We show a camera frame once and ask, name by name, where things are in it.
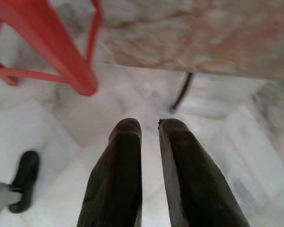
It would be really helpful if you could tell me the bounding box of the thin black table leg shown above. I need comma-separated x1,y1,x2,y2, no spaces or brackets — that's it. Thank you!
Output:
171,72,195,110

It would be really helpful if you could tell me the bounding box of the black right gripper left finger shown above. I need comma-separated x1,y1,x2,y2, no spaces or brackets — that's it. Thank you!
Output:
76,117,142,227

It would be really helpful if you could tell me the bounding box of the marble pattern table board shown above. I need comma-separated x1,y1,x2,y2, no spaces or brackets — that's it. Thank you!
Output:
94,0,284,82

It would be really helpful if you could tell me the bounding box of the black robot left foot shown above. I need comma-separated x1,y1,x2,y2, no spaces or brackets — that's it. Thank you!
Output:
9,150,40,214

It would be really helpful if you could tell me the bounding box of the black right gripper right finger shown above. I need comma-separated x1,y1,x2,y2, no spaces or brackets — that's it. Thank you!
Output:
157,118,248,227

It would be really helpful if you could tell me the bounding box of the red plastic stool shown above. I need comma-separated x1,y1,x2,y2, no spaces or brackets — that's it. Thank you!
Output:
0,0,102,96

